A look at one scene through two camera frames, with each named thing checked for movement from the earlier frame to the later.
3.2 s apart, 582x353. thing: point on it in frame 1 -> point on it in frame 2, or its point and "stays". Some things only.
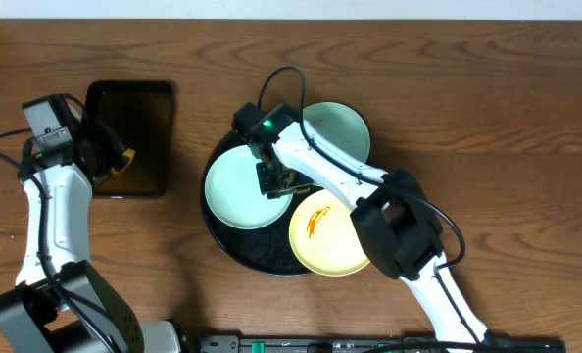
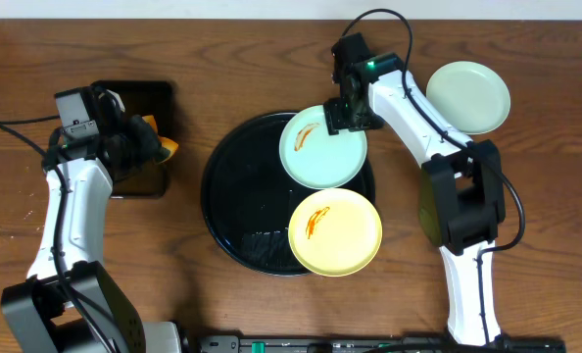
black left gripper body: x=97 y=151 -> x=137 y=138
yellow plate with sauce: x=323 y=238 stays
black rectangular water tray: x=141 y=115 stays
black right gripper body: x=280 y=180 -> x=345 y=115
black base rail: x=493 y=344 stays
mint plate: x=233 y=191 -> x=469 y=96
